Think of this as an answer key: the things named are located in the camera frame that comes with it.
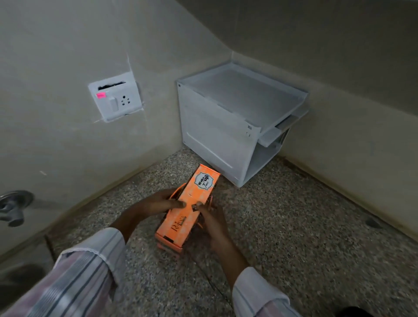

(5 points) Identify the person's left hand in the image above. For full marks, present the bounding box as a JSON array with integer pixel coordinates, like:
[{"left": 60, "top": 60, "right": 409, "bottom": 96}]
[{"left": 135, "top": 188, "right": 187, "bottom": 221}]

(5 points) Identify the person's right hand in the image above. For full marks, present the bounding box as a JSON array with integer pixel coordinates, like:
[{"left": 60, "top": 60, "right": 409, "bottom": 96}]
[{"left": 196, "top": 202, "right": 231, "bottom": 251}]

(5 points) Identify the orange cardboard box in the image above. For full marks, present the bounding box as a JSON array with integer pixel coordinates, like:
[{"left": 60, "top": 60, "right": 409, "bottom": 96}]
[{"left": 155, "top": 164, "right": 221, "bottom": 254}]

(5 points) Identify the person's right forearm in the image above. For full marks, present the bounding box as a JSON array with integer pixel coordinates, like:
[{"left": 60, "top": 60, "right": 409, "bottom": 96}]
[{"left": 211, "top": 238, "right": 302, "bottom": 317}]

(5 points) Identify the person's left forearm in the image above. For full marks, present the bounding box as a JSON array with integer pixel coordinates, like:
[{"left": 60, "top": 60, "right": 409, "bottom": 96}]
[{"left": 0, "top": 205, "right": 144, "bottom": 317}]

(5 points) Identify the orange appliance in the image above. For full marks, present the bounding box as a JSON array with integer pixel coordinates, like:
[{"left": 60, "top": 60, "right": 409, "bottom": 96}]
[{"left": 168, "top": 183, "right": 215, "bottom": 236}]

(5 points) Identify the white plastic shelf rack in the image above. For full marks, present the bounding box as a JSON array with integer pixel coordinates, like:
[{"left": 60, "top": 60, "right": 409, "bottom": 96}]
[{"left": 176, "top": 62, "right": 309, "bottom": 188}]

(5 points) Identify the metal tap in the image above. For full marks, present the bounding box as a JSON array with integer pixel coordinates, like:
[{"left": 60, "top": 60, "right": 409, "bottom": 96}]
[{"left": 0, "top": 190, "right": 34, "bottom": 228}]

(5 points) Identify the black power cord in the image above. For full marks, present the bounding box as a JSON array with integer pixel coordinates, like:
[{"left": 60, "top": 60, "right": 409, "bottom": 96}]
[{"left": 191, "top": 250, "right": 234, "bottom": 309}]

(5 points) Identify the white wall switch socket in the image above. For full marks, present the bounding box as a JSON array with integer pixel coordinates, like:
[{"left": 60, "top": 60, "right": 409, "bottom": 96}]
[{"left": 88, "top": 71, "right": 143, "bottom": 123}]

